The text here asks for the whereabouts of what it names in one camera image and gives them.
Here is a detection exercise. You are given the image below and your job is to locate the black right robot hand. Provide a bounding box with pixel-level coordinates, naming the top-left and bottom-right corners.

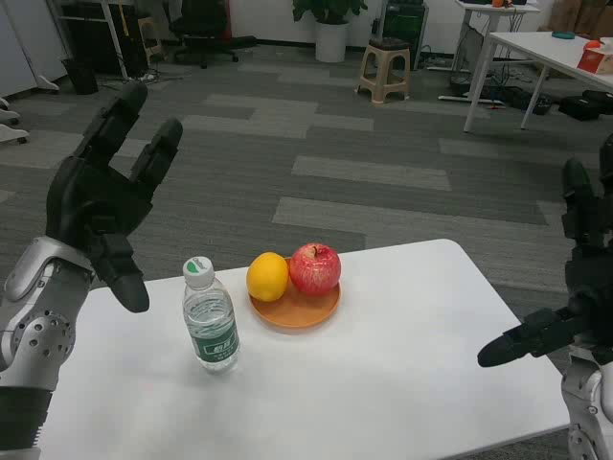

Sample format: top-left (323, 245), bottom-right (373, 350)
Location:
top-left (477, 132), bottom-right (613, 369)

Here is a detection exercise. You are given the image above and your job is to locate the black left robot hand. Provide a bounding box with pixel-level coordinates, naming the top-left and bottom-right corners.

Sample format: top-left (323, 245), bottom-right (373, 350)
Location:
top-left (44, 81), bottom-right (185, 315)

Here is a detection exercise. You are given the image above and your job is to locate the clear water bottle green label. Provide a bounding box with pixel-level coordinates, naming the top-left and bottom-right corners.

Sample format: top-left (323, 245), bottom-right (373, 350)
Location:
top-left (181, 257), bottom-right (240, 374)

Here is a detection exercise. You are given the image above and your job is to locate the white rolling stand base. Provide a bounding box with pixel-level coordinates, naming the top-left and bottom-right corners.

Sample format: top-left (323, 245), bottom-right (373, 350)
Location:
top-left (0, 95), bottom-right (30, 146)

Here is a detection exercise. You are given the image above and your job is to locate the black trash bin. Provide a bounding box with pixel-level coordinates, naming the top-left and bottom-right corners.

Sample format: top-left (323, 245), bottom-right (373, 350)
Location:
top-left (60, 57), bottom-right (100, 96)

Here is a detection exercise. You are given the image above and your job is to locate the small wooden stool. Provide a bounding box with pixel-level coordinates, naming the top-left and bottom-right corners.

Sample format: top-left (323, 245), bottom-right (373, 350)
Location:
top-left (137, 16), bottom-right (164, 63)

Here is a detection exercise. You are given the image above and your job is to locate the black bag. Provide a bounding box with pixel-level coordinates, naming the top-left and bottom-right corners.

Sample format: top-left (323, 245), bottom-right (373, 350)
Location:
top-left (557, 89), bottom-right (613, 124)

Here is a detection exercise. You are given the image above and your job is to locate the yellow lemon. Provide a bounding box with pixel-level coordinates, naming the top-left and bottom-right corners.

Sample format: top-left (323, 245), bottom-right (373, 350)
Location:
top-left (246, 251), bottom-right (290, 303)

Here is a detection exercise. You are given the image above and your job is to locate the black office chair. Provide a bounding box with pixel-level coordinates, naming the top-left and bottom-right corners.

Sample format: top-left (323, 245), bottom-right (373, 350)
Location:
top-left (168, 0), bottom-right (258, 70)

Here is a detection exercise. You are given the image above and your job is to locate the red tissue box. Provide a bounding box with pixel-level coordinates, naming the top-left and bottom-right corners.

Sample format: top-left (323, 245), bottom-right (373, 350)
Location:
top-left (576, 45), bottom-right (613, 75)

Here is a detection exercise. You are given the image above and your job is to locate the orange round plate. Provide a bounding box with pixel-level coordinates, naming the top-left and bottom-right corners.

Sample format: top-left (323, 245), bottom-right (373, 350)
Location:
top-left (248, 257), bottom-right (343, 330)

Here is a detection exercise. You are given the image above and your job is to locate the red apple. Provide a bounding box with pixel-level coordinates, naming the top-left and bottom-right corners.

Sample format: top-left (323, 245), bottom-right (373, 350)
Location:
top-left (288, 242), bottom-right (343, 295)

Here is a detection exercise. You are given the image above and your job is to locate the white plant pot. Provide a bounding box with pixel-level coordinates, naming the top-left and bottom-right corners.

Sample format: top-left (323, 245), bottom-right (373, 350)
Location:
top-left (314, 19), bottom-right (351, 64)

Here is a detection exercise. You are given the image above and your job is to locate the beige plastic stool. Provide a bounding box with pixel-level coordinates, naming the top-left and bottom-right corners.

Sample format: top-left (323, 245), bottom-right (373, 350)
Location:
top-left (354, 38), bottom-right (413, 105)

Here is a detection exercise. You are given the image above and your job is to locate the green potted plant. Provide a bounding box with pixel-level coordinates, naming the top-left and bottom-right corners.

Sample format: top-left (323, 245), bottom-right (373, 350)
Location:
top-left (291, 0), bottom-right (369, 26)

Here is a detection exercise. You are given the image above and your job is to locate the black equipment cabinet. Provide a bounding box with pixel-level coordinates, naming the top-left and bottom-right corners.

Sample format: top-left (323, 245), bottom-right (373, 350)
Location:
top-left (382, 0), bottom-right (430, 71)

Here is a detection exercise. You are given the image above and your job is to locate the white metal rack frame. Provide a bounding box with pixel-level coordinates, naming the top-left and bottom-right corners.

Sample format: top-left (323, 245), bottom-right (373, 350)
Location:
top-left (47, 0), bottom-right (130, 81)

